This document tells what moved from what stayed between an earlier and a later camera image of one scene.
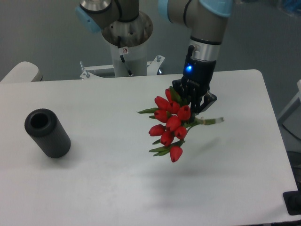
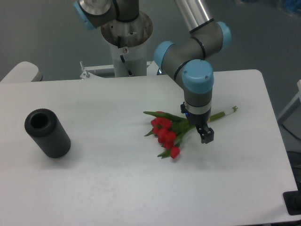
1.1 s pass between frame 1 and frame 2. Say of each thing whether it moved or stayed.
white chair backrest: stayed
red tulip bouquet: moved
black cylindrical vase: stayed
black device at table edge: stayed
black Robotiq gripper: moved
